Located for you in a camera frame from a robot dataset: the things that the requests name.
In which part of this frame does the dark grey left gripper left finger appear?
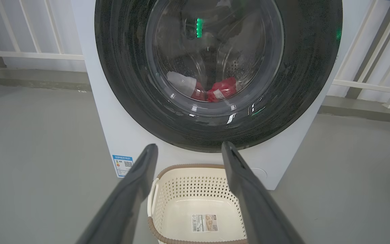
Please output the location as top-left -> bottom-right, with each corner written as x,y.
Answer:
76,144 -> 158,244

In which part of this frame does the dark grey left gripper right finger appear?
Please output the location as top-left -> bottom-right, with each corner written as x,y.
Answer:
221,141 -> 304,244

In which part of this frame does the red and white garment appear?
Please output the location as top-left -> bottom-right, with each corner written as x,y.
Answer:
167,71 -> 243,103

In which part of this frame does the black round glass washer door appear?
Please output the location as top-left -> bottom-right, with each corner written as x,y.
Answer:
94,0 -> 343,153

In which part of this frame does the cream perforated laundry basket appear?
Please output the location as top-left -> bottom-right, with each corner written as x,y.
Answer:
147,164 -> 250,244

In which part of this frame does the white front-load washing machine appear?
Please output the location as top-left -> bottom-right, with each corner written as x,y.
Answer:
70,0 -> 373,190

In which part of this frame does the round drain filter cover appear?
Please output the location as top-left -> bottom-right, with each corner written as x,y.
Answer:
249,168 -> 267,183

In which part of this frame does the blue energy label sticker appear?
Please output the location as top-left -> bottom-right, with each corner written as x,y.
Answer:
112,155 -> 133,178

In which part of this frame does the paper product label sticker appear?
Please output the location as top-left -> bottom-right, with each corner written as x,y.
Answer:
192,214 -> 218,233

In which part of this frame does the white metal railing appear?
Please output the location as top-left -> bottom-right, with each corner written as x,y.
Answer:
0,0 -> 85,73
332,0 -> 390,109

